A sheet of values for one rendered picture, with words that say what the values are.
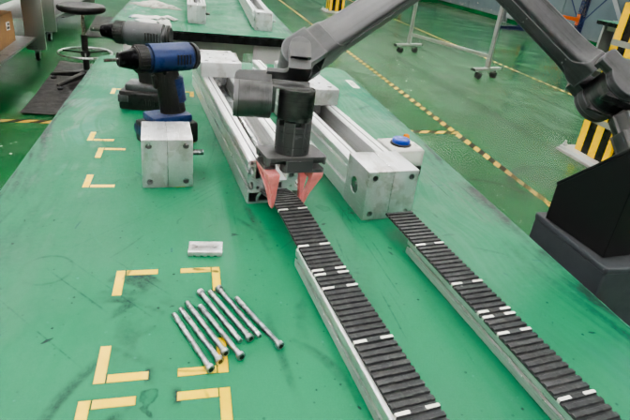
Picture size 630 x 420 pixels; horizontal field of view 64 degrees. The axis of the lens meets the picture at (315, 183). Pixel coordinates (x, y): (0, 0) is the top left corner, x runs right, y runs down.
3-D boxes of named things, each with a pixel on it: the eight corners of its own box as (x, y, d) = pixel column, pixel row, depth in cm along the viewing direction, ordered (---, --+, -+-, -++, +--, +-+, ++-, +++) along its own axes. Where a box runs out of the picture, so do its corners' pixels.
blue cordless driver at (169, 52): (202, 142, 116) (204, 45, 106) (117, 157, 103) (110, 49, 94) (187, 131, 121) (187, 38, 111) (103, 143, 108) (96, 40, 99)
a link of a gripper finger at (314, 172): (266, 198, 87) (271, 147, 84) (304, 196, 90) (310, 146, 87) (278, 216, 82) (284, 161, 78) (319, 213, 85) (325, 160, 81)
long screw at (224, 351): (230, 354, 58) (230, 348, 57) (221, 358, 57) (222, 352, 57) (190, 304, 65) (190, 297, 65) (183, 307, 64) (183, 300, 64)
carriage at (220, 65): (240, 87, 140) (241, 63, 137) (201, 86, 136) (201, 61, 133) (230, 73, 153) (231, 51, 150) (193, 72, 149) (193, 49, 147)
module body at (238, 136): (298, 200, 94) (303, 158, 91) (246, 203, 91) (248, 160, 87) (223, 85, 161) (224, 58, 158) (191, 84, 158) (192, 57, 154)
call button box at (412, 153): (420, 174, 112) (426, 148, 109) (381, 177, 108) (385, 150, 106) (402, 160, 118) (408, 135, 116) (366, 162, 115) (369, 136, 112)
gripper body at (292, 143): (254, 155, 83) (258, 112, 80) (310, 154, 87) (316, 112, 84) (266, 170, 78) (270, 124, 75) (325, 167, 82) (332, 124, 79)
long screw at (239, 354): (246, 359, 57) (246, 352, 57) (237, 362, 57) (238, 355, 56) (203, 307, 65) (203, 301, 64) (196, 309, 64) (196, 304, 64)
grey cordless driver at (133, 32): (169, 113, 131) (167, 27, 122) (91, 106, 129) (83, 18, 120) (175, 105, 138) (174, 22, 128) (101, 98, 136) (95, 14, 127)
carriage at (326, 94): (336, 115, 125) (339, 89, 122) (294, 116, 122) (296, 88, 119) (315, 97, 139) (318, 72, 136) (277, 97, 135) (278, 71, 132)
